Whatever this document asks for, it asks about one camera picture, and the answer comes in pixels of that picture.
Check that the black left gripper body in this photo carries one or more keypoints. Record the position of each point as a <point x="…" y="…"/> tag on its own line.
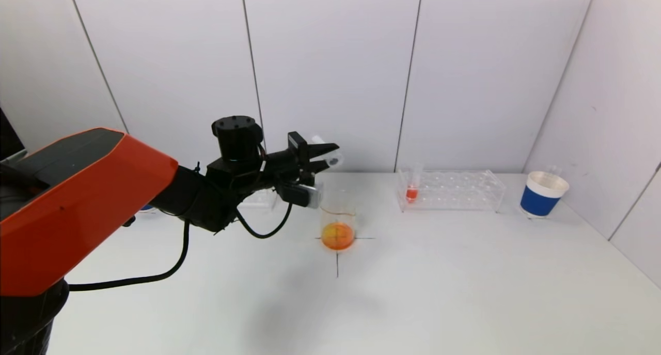
<point x="299" y="155"/>

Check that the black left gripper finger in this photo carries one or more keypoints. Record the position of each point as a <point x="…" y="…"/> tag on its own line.
<point x="317" y="166"/>
<point x="321" y="149"/>

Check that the test tube with red pigment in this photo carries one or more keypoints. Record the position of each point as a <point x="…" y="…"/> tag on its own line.
<point x="411" y="194"/>
<point x="335" y="159"/>

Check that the test tube with yellow pigment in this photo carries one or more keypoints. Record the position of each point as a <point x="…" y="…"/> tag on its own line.
<point x="552" y="173"/>

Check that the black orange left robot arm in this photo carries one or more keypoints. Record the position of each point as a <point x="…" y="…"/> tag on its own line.
<point x="77" y="200"/>

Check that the clear acrylic test tube rack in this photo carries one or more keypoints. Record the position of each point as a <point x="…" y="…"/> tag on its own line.
<point x="258" y="200"/>
<point x="454" y="195"/>

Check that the clear glass beaker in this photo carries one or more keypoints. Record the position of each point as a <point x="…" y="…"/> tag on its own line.
<point x="338" y="236"/>

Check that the blue white paper cup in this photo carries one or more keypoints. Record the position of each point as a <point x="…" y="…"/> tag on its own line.
<point x="537" y="202"/>
<point x="147" y="208"/>

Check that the white grey left wrist camera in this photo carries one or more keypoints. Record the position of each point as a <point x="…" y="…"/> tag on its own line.
<point x="302" y="195"/>

